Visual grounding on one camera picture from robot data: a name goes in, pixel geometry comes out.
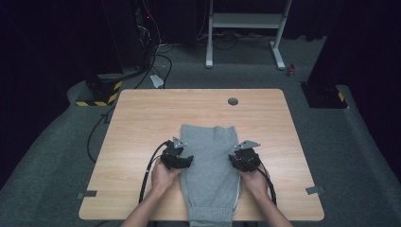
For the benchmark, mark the grey tape piece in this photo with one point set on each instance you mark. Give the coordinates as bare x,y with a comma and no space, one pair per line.
314,190
87,194

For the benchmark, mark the grey table grommet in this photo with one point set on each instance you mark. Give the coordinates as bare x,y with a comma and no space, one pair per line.
233,101

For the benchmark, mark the grey pants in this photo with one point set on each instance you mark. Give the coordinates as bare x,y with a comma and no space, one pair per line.
209,176

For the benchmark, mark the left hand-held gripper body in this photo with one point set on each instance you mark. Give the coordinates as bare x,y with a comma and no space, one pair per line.
172,153

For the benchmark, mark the black equipment rack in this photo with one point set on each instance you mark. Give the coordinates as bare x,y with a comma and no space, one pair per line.
132,31

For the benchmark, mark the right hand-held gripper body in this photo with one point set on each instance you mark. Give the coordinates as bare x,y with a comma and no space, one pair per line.
249,157

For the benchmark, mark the white paper scrap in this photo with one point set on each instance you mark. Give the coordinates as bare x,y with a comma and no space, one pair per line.
157,81

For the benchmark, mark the black yellow striped box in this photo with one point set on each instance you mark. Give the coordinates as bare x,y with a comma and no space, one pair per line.
101,91

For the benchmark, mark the person's right hand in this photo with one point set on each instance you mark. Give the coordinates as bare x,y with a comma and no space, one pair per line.
255,183

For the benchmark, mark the person's left hand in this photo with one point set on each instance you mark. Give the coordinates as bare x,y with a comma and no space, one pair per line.
164,178

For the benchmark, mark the small red object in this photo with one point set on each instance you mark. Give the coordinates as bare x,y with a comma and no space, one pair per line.
291,70

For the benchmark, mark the white metal stand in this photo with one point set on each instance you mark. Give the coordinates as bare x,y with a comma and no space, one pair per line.
246,20

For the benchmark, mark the black base with yellow mark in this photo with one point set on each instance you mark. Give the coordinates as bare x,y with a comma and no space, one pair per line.
324,96

